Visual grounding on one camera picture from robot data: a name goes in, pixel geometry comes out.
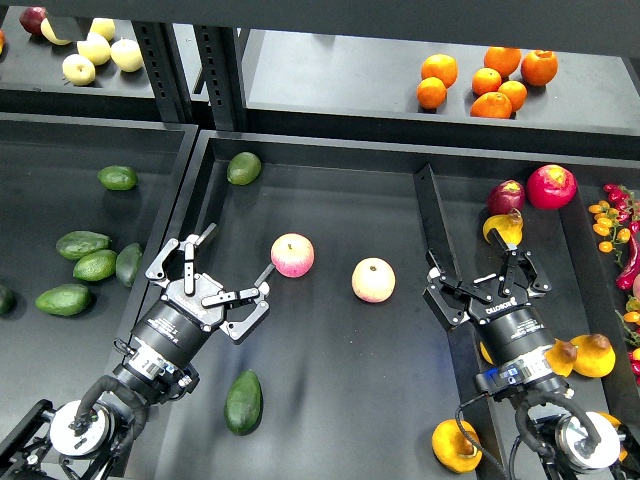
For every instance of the black centre tray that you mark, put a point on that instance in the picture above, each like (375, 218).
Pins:
(351, 389)

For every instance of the pale yellow apple right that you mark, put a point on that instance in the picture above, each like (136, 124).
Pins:
(127, 55)

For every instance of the orange bottom front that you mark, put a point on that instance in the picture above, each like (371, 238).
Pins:
(492, 105)

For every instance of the green avocado lower left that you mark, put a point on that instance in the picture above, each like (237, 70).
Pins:
(64, 300)

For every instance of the green avocado upper cluster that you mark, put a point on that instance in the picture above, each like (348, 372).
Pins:
(80, 243)

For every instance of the dark green avocado upright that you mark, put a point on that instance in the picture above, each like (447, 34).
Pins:
(127, 265)

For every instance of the black tray divider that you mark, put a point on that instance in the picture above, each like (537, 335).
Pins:
(461, 339)

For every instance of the orange centre small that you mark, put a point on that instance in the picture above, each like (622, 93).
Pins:
(485, 80)

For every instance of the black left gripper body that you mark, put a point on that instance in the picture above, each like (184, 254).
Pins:
(178, 322)

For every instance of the orange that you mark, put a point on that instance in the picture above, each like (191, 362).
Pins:
(539, 67)
(441, 66)
(431, 93)
(492, 105)
(504, 60)

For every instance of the pale yellow apple middle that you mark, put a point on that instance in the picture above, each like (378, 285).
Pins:
(95, 48)

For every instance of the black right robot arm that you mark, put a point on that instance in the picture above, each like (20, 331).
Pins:
(568, 440)

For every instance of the orange small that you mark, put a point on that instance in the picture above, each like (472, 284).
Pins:
(516, 92)
(485, 80)

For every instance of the orange top left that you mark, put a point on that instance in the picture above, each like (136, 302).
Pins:
(441, 66)

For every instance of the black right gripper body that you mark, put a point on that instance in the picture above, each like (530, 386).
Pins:
(509, 329)

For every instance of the black left tray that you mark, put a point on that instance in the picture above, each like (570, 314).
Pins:
(49, 187)

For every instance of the bright red apple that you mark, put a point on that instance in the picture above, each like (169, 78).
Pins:
(551, 187)

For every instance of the green avocado cluster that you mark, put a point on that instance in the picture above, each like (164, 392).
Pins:
(96, 266)
(80, 243)

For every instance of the red chili pepper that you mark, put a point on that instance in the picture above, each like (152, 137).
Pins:
(626, 278)

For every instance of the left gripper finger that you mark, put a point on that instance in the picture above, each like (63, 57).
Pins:
(256, 296)
(156, 272)

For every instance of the green avocado far left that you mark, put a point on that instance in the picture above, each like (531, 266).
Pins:
(118, 177)

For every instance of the dark red apple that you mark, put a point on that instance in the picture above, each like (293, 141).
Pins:
(506, 196)

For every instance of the orange top middle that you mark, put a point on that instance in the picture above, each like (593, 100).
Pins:
(504, 60)

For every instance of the pink red apple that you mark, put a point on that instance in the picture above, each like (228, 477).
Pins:
(292, 254)

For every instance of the light green avocado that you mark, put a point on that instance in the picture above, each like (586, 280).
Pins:
(244, 168)

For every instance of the black shelf upright post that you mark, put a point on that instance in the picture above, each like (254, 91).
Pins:
(220, 53)

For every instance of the dark avocado at edge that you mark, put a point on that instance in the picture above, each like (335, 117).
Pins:
(7, 299)

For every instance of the orange right small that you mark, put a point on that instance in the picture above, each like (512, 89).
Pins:
(516, 92)

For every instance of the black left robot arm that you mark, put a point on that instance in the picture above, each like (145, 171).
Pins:
(92, 434)

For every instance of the black tray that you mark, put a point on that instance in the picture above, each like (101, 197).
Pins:
(49, 187)
(351, 389)

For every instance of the yellow pear brown stem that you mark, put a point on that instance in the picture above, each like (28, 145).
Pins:
(452, 449)

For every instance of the orange top right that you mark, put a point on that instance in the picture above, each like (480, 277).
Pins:
(539, 67)

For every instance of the orange lower left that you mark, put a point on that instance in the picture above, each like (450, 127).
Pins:
(431, 93)

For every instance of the dark green avocado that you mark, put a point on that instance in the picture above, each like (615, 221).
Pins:
(127, 265)
(243, 403)

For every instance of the green avocado middle cluster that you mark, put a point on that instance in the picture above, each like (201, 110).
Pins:
(96, 266)

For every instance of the cherry tomato vine bunch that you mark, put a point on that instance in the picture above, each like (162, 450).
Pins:
(615, 220)

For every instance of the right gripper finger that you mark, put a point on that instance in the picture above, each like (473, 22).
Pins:
(519, 270)
(450, 298)

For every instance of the pale yellow pink apple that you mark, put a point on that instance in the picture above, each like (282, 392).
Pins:
(373, 280)

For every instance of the pale yellow apple back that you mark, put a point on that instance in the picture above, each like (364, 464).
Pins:
(105, 27)

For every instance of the pale yellow apple front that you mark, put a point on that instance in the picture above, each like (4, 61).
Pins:
(78, 70)

